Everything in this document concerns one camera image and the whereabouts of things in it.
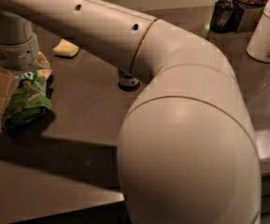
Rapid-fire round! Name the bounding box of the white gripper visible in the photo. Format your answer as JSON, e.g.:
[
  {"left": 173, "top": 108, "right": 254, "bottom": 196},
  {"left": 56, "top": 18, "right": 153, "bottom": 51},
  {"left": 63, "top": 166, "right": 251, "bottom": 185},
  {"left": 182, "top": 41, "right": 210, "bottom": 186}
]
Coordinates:
[{"left": 0, "top": 10, "right": 50, "bottom": 115}]

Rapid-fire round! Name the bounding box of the green rice chip bag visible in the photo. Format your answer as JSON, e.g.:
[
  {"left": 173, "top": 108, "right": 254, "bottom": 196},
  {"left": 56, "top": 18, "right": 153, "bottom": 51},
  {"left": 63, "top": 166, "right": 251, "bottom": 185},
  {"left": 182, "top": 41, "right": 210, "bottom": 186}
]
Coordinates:
[{"left": 0, "top": 68, "right": 53, "bottom": 130}]

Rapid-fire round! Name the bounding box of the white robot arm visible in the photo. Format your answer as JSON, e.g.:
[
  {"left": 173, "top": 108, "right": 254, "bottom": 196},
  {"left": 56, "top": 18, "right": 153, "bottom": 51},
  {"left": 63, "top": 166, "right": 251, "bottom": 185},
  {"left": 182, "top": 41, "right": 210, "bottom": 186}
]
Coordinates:
[{"left": 0, "top": 0, "right": 262, "bottom": 224}]

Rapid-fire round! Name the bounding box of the yellow sponge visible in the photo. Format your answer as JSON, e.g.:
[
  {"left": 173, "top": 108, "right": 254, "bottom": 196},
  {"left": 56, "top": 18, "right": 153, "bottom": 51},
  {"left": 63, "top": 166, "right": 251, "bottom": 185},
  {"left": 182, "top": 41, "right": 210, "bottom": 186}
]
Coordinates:
[{"left": 52, "top": 39, "right": 79, "bottom": 58}]

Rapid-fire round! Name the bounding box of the green white soda can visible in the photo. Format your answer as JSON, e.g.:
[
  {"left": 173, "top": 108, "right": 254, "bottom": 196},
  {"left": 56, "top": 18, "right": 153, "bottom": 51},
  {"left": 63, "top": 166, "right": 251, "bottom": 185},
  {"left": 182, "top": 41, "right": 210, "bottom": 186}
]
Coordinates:
[{"left": 118, "top": 70, "right": 139, "bottom": 88}]

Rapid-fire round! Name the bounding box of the black mesh pen cup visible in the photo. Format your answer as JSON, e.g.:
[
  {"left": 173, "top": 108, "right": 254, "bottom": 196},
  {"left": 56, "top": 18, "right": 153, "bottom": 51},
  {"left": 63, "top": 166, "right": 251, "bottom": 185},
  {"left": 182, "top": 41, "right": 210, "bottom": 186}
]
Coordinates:
[{"left": 210, "top": 1, "right": 236, "bottom": 33}]

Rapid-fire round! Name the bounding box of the dark box with snack jar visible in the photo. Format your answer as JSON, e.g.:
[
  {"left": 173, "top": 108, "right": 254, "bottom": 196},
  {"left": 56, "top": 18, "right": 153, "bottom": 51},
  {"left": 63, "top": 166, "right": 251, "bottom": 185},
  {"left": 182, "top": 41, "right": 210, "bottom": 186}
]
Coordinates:
[{"left": 225, "top": 0, "right": 269, "bottom": 33}]

